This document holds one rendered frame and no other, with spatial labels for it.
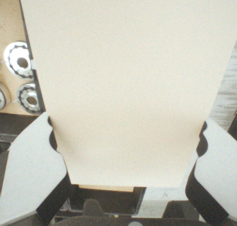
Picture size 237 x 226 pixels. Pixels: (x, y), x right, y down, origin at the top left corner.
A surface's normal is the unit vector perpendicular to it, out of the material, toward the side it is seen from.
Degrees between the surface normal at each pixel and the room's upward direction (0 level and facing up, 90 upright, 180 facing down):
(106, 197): 90
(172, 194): 0
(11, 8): 0
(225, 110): 0
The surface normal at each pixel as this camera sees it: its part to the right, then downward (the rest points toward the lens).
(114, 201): 0.08, -0.88
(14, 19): -0.02, 0.47
